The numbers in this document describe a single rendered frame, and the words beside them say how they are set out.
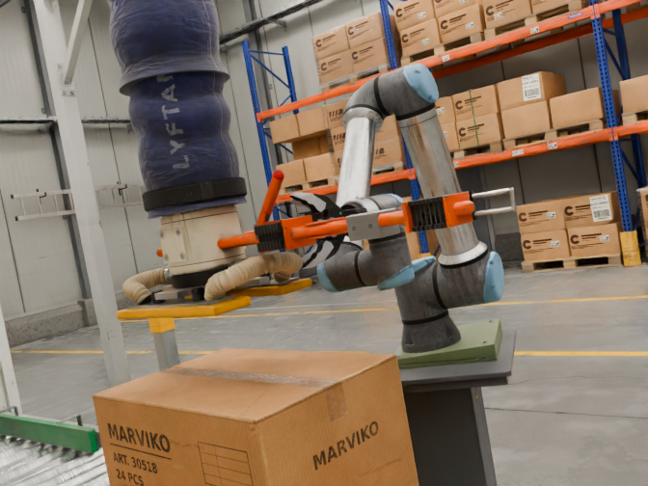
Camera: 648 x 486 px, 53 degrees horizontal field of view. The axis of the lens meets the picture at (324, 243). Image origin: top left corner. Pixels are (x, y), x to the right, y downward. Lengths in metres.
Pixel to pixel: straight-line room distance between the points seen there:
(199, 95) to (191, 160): 0.14
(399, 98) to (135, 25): 0.76
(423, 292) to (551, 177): 7.99
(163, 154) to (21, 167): 10.35
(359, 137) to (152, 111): 0.63
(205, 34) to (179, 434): 0.82
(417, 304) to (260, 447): 1.00
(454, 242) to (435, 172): 0.22
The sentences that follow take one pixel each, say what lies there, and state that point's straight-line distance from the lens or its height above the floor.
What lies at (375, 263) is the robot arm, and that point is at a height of 1.13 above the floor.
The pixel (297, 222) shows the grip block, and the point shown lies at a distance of 1.25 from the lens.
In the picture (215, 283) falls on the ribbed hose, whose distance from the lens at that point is 1.27.
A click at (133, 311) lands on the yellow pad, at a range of 1.47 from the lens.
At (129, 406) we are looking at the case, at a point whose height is 0.93.
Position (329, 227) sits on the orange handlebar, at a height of 1.24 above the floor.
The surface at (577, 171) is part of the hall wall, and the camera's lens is 9.81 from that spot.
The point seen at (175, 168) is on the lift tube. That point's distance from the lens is 1.37.
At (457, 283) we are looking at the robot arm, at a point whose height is 0.99.
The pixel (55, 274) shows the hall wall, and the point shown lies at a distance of 11.71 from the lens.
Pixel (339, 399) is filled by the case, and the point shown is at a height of 0.91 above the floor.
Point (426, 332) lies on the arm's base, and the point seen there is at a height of 0.85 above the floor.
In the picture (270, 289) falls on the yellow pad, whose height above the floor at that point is 1.12.
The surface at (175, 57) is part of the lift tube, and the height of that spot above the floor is 1.63.
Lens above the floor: 1.28
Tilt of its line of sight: 3 degrees down
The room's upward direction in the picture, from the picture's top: 10 degrees counter-clockwise
